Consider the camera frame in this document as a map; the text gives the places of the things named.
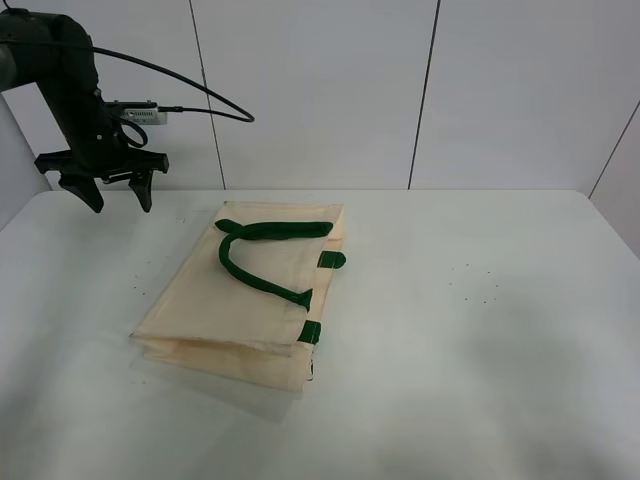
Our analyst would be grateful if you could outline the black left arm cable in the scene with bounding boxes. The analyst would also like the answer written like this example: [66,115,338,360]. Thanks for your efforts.
[0,42,256,124]

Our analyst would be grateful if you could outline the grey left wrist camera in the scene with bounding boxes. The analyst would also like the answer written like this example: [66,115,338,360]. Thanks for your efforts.
[115,102,168,126]

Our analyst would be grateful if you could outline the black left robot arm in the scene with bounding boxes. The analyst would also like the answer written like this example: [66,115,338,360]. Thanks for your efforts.
[1,8,169,212]

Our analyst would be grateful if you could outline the cream linen bag green handles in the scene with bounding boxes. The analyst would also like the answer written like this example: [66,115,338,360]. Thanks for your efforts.
[131,201,346,391]

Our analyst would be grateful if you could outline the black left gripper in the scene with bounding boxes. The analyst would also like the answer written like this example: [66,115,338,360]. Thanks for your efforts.
[35,99,169,213]

